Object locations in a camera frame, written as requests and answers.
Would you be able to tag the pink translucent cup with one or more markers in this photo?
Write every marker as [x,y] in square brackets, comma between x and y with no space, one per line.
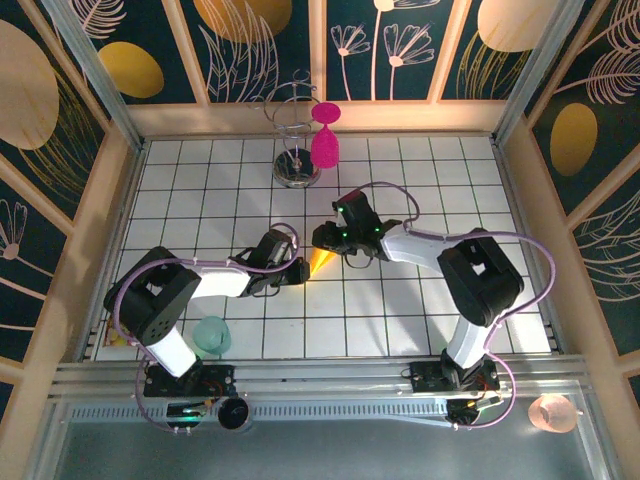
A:
[550,412]

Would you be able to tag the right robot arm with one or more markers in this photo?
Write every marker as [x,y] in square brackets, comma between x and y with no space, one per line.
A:
[480,275]

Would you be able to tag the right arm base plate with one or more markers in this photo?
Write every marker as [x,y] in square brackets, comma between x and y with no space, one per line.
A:
[425,375]

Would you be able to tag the pink wine glass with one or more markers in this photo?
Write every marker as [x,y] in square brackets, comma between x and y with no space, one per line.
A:
[325,147]

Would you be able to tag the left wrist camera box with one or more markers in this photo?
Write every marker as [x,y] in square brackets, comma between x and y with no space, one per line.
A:
[275,245]

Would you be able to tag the black round knob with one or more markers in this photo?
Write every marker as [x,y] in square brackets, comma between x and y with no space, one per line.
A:
[233,413]

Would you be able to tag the colourful snack packet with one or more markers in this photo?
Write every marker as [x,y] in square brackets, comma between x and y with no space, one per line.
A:
[116,337]

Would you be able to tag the yellow cloth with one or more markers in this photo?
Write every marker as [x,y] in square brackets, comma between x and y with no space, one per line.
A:
[320,260]

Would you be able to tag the aluminium corner post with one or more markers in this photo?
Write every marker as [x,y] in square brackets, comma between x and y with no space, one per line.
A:
[92,65]
[545,65]

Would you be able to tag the slotted metal vent strip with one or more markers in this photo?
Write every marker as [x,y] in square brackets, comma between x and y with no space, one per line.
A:
[325,411]

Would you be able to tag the aluminium mounting rail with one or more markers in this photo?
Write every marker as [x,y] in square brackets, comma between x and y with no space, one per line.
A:
[320,370]

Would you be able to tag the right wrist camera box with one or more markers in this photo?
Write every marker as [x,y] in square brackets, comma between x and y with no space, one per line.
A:
[357,210]

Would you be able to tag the black electronics module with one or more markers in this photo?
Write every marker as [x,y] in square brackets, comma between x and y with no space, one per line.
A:
[185,412]
[467,411]

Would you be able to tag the green translucent cup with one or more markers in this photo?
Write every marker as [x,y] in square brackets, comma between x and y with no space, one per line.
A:
[214,335]

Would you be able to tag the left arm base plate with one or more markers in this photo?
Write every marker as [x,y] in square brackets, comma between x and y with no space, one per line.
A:
[220,377]

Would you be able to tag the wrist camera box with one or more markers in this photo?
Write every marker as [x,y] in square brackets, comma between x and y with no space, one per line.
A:
[275,245]
[357,210]

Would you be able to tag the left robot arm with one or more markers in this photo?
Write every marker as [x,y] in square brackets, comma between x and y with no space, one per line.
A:
[150,300]

